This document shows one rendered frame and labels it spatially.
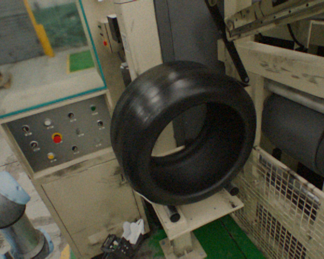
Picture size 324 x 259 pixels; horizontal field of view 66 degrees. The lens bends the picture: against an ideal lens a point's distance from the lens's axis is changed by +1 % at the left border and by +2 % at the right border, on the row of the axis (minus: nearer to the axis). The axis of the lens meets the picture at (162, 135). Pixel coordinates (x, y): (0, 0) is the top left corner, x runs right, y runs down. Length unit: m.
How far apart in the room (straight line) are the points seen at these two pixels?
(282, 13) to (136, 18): 0.50
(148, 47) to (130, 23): 0.12
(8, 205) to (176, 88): 0.57
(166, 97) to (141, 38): 0.37
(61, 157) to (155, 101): 0.90
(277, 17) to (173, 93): 0.40
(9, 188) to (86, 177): 0.82
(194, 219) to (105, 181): 0.68
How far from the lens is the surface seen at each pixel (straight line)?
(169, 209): 1.06
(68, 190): 1.62
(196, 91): 0.79
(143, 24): 1.07
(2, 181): 0.81
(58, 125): 1.45
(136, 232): 0.89
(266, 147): 2.03
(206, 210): 1.20
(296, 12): 0.87
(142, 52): 1.08
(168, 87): 0.78
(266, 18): 0.96
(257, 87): 1.37
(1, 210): 0.81
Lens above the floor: 1.72
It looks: 32 degrees down
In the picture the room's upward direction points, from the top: 11 degrees counter-clockwise
